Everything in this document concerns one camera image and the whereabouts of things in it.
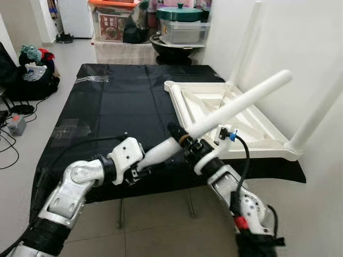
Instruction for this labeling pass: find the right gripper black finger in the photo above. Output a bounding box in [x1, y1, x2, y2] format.
[167, 123, 190, 147]

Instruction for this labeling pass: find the white plastic children table top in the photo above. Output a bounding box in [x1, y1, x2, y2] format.
[163, 80, 303, 161]

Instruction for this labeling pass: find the grey metal table leg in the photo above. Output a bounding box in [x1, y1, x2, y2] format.
[117, 198, 125, 229]
[185, 190, 197, 218]

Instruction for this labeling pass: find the black tablecloth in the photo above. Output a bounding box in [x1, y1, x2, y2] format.
[29, 63, 306, 215]

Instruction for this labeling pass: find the clear tape cross patch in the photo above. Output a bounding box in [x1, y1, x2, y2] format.
[51, 119, 92, 141]

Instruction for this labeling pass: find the black wok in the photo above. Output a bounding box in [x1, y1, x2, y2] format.
[150, 33, 207, 62]

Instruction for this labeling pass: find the beige cloth covered stand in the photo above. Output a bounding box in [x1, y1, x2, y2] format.
[94, 40, 159, 66]

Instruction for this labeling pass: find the clear plastic storage box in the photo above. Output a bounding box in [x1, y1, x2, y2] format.
[158, 19, 211, 46]

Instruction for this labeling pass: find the clear tape strip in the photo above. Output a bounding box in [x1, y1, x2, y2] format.
[75, 76, 110, 84]

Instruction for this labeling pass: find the black plastic bag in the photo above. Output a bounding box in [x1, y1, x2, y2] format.
[122, 0, 151, 44]

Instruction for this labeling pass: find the green pot lid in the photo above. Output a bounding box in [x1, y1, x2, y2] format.
[156, 4, 203, 22]

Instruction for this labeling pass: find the orange lidded storage box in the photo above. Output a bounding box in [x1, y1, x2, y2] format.
[88, 0, 140, 42]

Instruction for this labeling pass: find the grey power box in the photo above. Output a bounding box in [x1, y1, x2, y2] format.
[6, 115, 27, 136]

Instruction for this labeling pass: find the black antenna router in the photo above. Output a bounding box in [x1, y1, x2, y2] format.
[10, 91, 35, 116]

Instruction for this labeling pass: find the clear plastic bag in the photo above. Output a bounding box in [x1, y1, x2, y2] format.
[23, 63, 49, 82]

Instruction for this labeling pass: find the black floor stand base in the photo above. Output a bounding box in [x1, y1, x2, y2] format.
[56, 33, 74, 43]

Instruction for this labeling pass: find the red cloth item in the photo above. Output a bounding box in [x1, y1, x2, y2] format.
[39, 49, 55, 61]

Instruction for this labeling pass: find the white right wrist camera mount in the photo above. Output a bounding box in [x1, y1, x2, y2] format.
[194, 124, 237, 175]

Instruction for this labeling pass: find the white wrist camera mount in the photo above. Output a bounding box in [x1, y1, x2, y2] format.
[194, 124, 237, 175]
[107, 137, 145, 185]

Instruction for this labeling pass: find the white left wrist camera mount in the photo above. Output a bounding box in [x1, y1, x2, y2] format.
[107, 137, 145, 185]

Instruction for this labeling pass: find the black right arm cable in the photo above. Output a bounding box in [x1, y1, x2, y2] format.
[228, 133, 280, 239]

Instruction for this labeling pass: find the black floor cable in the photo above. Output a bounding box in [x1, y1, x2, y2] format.
[0, 104, 33, 171]

